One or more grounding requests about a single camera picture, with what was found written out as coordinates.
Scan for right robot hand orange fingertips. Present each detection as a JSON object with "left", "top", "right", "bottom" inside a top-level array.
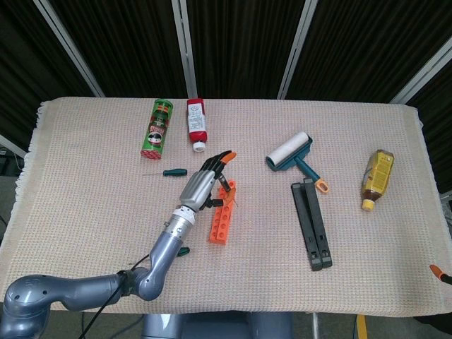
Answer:
[{"left": 429, "top": 263, "right": 452, "bottom": 285}]

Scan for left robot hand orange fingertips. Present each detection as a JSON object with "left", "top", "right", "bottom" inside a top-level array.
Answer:
[{"left": 179, "top": 150, "right": 237, "bottom": 213}]

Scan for small dark green screwdriver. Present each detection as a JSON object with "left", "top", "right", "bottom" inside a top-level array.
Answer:
[{"left": 142, "top": 169, "right": 189, "bottom": 178}]

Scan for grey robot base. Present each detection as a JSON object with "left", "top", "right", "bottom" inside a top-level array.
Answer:
[{"left": 141, "top": 312, "right": 294, "bottom": 339}]

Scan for orange screwdriver holder block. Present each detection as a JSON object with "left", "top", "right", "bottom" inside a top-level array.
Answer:
[{"left": 207, "top": 179, "right": 237, "bottom": 245}]

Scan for black folding stand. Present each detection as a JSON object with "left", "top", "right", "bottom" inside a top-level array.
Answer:
[{"left": 290, "top": 177, "right": 333, "bottom": 272}]

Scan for red ketchup bottle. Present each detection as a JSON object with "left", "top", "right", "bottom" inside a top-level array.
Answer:
[{"left": 186, "top": 97, "right": 209, "bottom": 153}]

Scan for green Pringles can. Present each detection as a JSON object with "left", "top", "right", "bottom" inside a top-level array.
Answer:
[{"left": 140, "top": 98, "right": 174, "bottom": 162}]

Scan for teal lint roller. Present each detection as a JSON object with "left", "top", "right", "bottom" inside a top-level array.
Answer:
[{"left": 265, "top": 131, "right": 330, "bottom": 194}]

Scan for beige woven tablecloth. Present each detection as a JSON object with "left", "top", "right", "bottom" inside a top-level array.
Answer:
[{"left": 0, "top": 97, "right": 444, "bottom": 317}]

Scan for yellow label tea bottle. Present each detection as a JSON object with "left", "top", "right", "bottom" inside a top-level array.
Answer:
[{"left": 360, "top": 149, "right": 395, "bottom": 213}]

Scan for green black handle screwdriver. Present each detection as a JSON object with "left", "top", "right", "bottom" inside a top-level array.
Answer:
[{"left": 127, "top": 246, "right": 191, "bottom": 266}]

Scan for silver partition frame post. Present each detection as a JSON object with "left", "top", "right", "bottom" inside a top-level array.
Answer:
[
  {"left": 277, "top": 0, "right": 319, "bottom": 100},
  {"left": 390, "top": 45, "right": 452, "bottom": 105},
  {"left": 33, "top": 0, "right": 106, "bottom": 98},
  {"left": 0, "top": 133, "right": 28, "bottom": 160},
  {"left": 172, "top": 0, "right": 198, "bottom": 99}
]

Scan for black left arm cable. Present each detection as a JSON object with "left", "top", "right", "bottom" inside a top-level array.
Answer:
[{"left": 83, "top": 252, "right": 153, "bottom": 339}]

